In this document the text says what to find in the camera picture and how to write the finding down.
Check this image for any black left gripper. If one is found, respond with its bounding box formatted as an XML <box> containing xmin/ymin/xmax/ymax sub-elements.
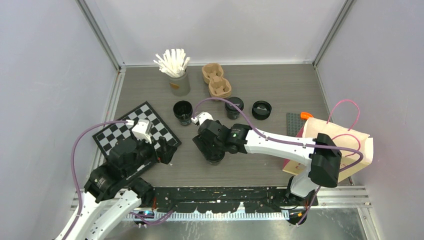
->
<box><xmin>124</xmin><ymin>129</ymin><xmax>177</xmax><ymax>176</ymax></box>

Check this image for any black coffee lid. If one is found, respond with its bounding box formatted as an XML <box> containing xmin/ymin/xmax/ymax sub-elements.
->
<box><xmin>224</xmin><ymin>96</ymin><xmax>245</xmax><ymax>113</ymax></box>
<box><xmin>207</xmin><ymin>155</ymin><xmax>225</xmax><ymax>166</ymax></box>

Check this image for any brown cardboard cup carrier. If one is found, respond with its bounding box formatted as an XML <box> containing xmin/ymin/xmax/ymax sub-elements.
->
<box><xmin>201</xmin><ymin>63</ymin><xmax>232</xmax><ymax>99</ymax></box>

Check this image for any paper bag with pink handles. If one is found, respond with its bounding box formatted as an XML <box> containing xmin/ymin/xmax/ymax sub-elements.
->
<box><xmin>282</xmin><ymin>99</ymin><xmax>374</xmax><ymax>183</ymax></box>

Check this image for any single black coffee cup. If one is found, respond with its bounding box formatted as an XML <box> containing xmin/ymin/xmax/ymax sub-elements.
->
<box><xmin>226</xmin><ymin>110</ymin><xmax>240</xmax><ymax>120</ymax></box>

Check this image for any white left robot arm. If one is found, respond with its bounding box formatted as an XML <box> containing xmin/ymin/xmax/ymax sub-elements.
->
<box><xmin>57</xmin><ymin>137</ymin><xmax>178</xmax><ymax>240</ymax></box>

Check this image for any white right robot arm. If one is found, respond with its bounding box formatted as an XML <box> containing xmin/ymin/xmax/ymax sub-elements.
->
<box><xmin>192</xmin><ymin>119</ymin><xmax>342</xmax><ymax>205</ymax></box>

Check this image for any stack of black cups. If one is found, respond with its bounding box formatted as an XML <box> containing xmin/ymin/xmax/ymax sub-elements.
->
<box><xmin>172</xmin><ymin>100</ymin><xmax>193</xmax><ymax>126</ymax></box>

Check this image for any black white chessboard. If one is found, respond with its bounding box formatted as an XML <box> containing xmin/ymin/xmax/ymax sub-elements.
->
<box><xmin>91</xmin><ymin>100</ymin><xmax>182</xmax><ymax>176</ymax></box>

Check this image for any grey straw holder cup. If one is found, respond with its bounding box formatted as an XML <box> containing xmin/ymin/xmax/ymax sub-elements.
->
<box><xmin>168</xmin><ymin>72</ymin><xmax>191</xmax><ymax>97</ymax></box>

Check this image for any grey lego baseplate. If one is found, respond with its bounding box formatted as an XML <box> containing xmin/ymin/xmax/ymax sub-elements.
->
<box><xmin>286</xmin><ymin>112</ymin><xmax>306</xmax><ymax>137</ymax></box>

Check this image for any white paper straws bundle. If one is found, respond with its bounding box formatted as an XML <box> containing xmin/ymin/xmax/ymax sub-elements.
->
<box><xmin>153</xmin><ymin>48</ymin><xmax>191</xmax><ymax>78</ymax></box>

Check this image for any orange small object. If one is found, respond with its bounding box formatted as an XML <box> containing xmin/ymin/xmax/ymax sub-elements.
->
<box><xmin>300</xmin><ymin>112</ymin><xmax>314</xmax><ymax>121</ymax></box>

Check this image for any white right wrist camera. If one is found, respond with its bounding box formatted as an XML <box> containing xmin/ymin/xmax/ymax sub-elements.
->
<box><xmin>190</xmin><ymin>111</ymin><xmax>214</xmax><ymax>126</ymax></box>

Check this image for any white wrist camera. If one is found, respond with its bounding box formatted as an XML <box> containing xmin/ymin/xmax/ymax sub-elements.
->
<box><xmin>125</xmin><ymin>119</ymin><xmax>153</xmax><ymax>144</ymax></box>
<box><xmin>190</xmin><ymin>111</ymin><xmax>214</xmax><ymax>126</ymax></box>

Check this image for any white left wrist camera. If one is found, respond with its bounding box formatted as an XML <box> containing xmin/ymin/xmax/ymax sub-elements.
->
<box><xmin>125</xmin><ymin>119</ymin><xmax>153</xmax><ymax>144</ymax></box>

